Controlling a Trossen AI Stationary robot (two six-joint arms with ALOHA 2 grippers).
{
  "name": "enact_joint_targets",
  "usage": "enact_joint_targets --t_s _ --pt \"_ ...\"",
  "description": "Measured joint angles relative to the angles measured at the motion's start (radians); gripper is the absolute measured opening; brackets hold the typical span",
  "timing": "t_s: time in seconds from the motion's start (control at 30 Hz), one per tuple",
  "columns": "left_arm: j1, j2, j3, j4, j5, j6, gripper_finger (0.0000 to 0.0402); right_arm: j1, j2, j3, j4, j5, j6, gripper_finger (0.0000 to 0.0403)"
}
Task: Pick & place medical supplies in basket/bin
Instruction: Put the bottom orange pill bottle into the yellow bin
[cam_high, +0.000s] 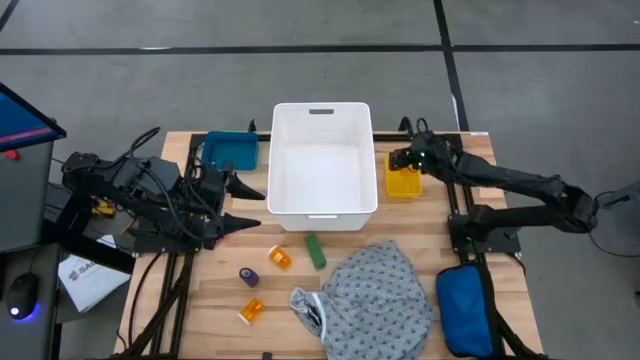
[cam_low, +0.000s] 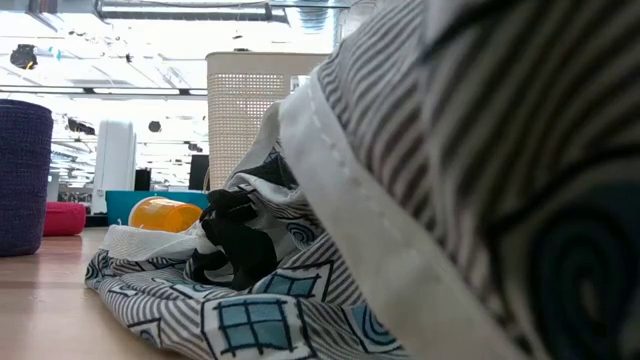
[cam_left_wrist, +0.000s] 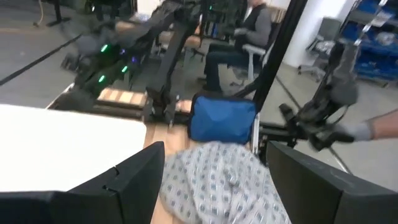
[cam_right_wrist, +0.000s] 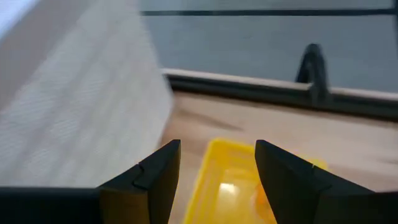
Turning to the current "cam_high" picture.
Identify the blue plastic tray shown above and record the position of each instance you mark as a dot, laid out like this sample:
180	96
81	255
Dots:
230	150

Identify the monitor with blue screen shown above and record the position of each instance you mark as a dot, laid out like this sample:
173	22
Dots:
20	122

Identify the orange pill bottle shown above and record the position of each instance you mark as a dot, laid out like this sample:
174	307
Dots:
280	258
251	310

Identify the blue fabric pouch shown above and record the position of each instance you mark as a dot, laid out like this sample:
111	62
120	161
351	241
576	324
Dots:
465	310

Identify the red button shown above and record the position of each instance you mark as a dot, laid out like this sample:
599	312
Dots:
12	155

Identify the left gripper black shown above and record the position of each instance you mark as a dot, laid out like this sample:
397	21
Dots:
215	190

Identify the grey side desk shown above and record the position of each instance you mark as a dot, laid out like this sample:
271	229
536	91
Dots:
45	340

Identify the white plastic basket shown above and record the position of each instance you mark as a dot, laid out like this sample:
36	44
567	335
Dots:
320	170

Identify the yellow plastic tray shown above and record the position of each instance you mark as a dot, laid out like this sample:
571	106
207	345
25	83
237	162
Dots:
402	187

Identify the purple bandage roll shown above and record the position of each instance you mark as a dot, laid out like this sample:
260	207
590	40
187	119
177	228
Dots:
249	276

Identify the black frame bracket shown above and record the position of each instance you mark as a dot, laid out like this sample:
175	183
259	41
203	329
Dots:
252	126
406	126

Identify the yellow clamp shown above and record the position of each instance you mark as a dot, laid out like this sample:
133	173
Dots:
102	209

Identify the black computer mouse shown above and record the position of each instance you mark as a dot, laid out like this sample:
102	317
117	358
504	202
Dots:
22	295

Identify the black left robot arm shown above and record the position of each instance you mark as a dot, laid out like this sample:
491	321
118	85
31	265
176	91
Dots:
150	175

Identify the green bandage roll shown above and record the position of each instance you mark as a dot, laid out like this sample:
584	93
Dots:
316	252

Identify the white label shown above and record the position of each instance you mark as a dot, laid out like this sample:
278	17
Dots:
479	133

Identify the white paper booklet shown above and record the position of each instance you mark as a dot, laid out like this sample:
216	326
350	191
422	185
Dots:
90	282

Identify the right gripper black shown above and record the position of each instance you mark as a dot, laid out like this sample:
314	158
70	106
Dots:
430	152

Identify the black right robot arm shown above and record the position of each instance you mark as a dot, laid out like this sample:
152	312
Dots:
525	182

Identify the grey cabinet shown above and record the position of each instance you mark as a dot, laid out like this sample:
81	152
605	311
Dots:
25	200

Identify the grey patterned hospital gown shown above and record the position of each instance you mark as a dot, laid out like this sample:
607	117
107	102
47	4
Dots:
370	300

